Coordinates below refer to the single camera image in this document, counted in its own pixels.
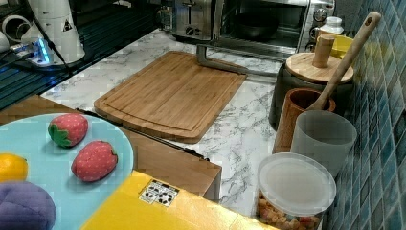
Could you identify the bamboo cutting board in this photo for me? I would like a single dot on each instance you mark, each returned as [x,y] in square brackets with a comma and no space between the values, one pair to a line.
[174,97]

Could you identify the upper plush strawberry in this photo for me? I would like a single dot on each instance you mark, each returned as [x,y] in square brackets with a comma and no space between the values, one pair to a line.
[67,130]

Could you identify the silver toaster oven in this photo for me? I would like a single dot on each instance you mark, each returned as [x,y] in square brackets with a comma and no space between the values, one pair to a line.
[299,20]

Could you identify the purple plush fruit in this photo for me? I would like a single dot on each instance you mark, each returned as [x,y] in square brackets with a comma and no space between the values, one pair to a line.
[26,206]

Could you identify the oven door with handle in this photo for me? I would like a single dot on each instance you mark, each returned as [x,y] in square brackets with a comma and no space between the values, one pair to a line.
[223,62]

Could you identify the yellow box with sticker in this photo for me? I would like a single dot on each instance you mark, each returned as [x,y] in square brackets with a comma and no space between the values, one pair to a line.
[145,203]

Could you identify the yellow plush lemon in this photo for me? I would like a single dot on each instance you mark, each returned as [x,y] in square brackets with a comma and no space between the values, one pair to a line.
[12,167]

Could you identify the wooden spoon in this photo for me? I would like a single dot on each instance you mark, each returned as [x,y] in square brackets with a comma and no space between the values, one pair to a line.
[324,47]

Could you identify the black pan in oven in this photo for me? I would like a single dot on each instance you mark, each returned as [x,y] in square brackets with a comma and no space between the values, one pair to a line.
[256,26]

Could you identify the lower plush strawberry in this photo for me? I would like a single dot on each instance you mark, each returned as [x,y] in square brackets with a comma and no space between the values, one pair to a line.
[95,161]

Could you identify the silver toaster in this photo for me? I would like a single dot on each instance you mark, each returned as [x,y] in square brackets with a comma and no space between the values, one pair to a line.
[193,18]

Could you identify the clear jar with cereal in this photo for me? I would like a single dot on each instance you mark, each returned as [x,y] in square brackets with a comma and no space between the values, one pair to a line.
[294,191]

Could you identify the white lidded jar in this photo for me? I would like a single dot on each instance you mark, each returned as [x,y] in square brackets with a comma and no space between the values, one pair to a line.
[333,26]

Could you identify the plush strawberry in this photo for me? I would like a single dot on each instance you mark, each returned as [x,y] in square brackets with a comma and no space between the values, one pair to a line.
[67,130]
[95,161]

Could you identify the yellow container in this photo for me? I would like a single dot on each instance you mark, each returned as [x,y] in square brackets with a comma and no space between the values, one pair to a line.
[340,46]

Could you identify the grey plastic cup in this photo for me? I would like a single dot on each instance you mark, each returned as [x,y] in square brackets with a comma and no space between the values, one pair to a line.
[325,137]

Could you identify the black canister with wooden lid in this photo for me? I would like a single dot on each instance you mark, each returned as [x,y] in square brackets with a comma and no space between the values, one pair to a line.
[298,71]

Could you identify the wooden utensil holder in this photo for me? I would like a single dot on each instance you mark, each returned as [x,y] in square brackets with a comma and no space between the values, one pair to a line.
[296,102]

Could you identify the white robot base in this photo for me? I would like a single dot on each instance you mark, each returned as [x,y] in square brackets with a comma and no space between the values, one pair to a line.
[53,35]

